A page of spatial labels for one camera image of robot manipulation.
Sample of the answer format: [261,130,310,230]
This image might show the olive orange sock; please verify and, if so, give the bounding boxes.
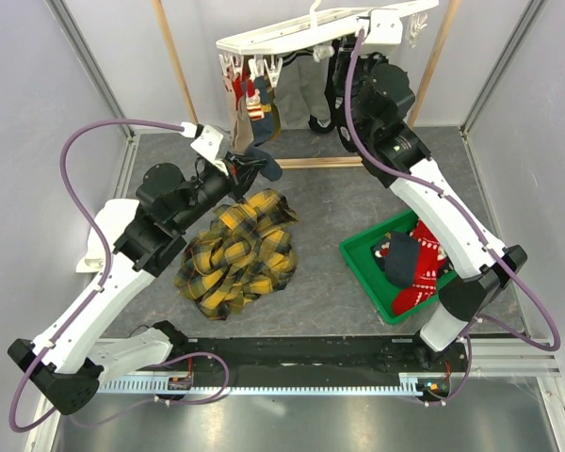
[267,88,282,140]

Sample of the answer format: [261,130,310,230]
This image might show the red cat face sock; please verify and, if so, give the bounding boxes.
[410,219,447,302]

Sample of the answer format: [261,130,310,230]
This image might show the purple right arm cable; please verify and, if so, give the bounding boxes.
[342,27,562,352]

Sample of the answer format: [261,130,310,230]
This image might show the grey sock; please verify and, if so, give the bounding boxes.
[275,49,316,130]

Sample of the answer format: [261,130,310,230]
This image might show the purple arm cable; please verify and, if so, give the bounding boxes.
[342,27,562,352]
[8,118,189,432]

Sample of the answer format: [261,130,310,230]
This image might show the green plastic tray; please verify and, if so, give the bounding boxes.
[339,209,456,325]

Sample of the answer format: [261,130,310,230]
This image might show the white plastic clip hanger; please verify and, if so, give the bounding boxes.
[216,0,439,86]

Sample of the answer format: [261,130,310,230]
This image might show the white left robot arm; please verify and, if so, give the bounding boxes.
[8,153,266,415]

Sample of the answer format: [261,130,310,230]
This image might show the yellow black plaid cloth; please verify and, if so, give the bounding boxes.
[174,188,298,320]

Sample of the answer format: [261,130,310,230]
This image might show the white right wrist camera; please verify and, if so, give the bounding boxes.
[357,8,403,46]

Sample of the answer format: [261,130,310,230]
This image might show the wooden clothes rack frame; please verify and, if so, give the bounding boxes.
[152,1,460,170]

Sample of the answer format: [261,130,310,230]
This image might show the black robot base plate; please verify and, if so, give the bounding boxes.
[153,335,469,388]

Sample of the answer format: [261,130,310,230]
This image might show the navy santa sock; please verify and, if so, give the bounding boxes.
[245,76,283,182]
[371,237,391,272]

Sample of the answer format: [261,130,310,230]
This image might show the red candy cane sock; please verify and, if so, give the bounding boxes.
[231,75,244,111]
[392,284,437,316]

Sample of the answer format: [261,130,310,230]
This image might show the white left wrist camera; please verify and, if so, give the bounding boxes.
[190,124,231,176]

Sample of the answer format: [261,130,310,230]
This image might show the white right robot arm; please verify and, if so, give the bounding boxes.
[332,35,527,371]

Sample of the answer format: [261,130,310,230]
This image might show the beige sock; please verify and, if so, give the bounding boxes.
[222,76,253,153]

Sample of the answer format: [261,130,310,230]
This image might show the white folded towel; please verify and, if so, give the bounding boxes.
[75,199,139,274]

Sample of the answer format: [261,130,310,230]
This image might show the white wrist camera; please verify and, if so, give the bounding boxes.
[357,8,403,46]
[190,124,231,176]

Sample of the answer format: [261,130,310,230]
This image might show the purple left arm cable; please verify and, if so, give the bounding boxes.
[8,118,189,432]

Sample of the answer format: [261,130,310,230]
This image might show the light blue cable duct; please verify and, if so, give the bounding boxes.
[98,374,423,396]

